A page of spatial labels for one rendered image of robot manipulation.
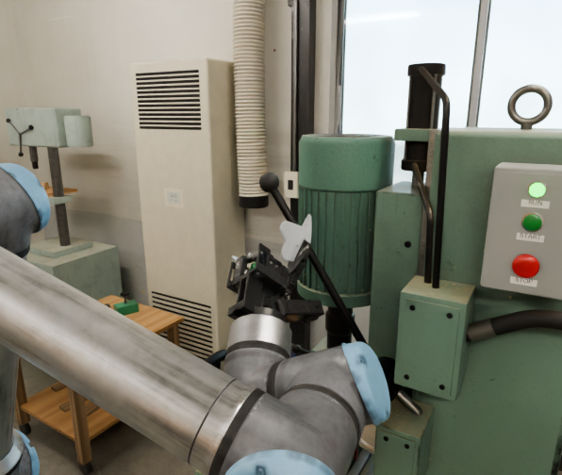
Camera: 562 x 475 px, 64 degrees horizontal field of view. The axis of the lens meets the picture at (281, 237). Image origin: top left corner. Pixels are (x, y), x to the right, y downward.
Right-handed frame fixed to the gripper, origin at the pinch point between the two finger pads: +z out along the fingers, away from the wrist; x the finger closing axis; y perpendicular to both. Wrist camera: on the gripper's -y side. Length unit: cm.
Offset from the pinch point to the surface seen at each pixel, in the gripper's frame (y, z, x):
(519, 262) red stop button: -11.1, -17.0, -32.7
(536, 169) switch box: -4.9, -10.1, -39.6
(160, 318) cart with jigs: -50, 69, 147
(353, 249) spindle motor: -10.0, -1.1, -8.1
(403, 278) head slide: -16.2, -6.7, -13.5
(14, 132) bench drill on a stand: 56, 163, 188
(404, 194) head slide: -7.0, 1.1, -21.1
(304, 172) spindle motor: 2.8, 8.9, -7.7
